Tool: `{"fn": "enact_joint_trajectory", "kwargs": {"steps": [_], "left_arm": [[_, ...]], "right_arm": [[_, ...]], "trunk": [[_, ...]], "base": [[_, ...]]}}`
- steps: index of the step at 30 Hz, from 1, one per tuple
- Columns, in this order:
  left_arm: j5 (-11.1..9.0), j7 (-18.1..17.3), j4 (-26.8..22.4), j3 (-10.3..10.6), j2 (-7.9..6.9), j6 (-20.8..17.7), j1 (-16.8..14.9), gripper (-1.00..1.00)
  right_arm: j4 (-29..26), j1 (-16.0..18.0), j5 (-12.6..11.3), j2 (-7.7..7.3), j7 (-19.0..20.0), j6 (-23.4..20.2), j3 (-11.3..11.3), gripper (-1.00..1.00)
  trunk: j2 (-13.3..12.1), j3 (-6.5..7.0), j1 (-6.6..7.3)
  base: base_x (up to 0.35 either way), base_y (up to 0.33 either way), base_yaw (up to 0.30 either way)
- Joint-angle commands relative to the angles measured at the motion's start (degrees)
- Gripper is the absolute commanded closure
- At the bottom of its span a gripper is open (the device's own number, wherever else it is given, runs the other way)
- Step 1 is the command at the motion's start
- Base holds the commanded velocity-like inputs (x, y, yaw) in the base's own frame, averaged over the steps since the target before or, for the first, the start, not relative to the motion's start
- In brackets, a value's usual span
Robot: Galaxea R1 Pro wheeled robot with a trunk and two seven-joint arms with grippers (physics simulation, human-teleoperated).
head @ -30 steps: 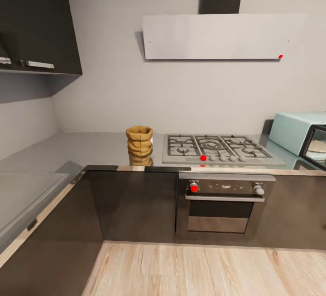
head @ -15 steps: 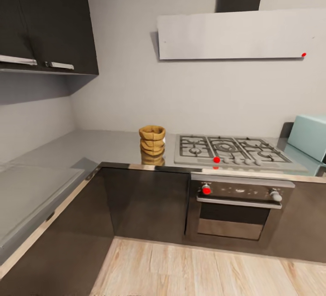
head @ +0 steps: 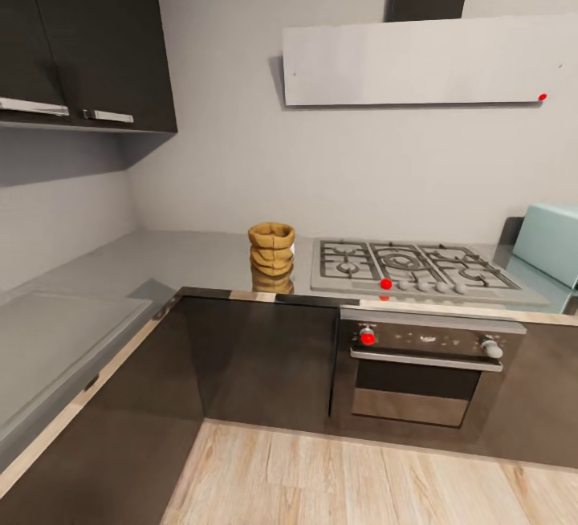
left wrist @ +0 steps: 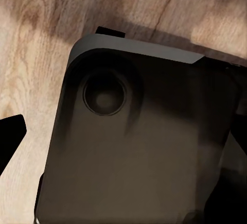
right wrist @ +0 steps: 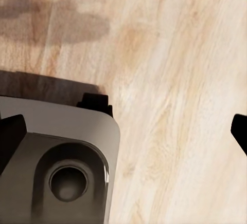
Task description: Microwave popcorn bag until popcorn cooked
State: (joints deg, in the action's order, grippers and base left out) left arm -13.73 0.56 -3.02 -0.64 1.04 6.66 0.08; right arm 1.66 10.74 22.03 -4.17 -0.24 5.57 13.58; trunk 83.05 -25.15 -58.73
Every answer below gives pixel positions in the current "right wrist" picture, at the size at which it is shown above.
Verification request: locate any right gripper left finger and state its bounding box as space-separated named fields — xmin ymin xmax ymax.
xmin=0 ymin=114 xmax=27 ymax=175

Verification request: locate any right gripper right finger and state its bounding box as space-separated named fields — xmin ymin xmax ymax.
xmin=231 ymin=114 xmax=247 ymax=155

